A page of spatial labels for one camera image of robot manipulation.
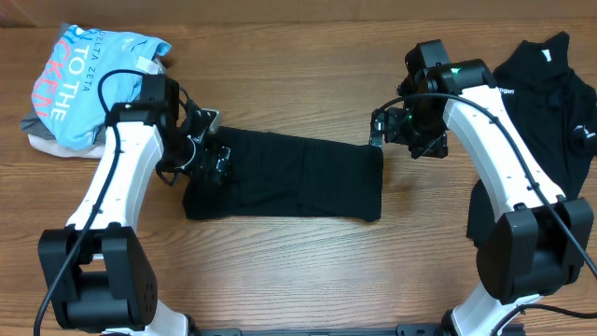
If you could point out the grey folded garment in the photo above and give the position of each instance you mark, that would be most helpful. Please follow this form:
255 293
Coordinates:
32 128

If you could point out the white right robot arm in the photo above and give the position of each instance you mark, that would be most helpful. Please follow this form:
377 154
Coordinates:
536 241

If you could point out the light blue printed t-shirt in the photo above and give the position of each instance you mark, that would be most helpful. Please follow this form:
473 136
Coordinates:
74 88

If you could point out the plain black t-shirt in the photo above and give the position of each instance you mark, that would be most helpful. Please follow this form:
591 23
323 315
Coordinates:
276 175

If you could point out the white folded garment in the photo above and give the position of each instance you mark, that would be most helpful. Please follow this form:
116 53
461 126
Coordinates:
43 140

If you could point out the black hydrogen logo shirt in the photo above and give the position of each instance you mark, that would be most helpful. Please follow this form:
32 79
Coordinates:
553 109

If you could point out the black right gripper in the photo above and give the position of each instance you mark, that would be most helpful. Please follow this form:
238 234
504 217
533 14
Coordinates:
437 146

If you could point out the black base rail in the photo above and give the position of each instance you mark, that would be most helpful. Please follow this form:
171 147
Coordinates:
424 329

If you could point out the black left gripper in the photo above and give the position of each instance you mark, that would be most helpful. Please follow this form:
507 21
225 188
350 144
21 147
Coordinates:
204 169

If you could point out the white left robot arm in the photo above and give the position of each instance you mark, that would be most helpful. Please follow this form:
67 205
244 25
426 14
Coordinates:
98 275

